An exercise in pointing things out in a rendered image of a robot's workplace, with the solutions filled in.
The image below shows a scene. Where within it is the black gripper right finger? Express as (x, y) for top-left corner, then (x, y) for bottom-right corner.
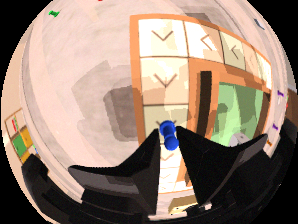
(176, 125), (269, 208)

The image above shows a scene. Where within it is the dark grey flat bar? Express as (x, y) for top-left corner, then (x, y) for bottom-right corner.
(254, 19), (265, 30)

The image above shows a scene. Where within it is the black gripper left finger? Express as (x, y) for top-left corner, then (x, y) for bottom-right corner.
(68, 128), (161, 216)

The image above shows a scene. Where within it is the white die with black pips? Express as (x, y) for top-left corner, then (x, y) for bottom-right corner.
(227, 132), (250, 147)

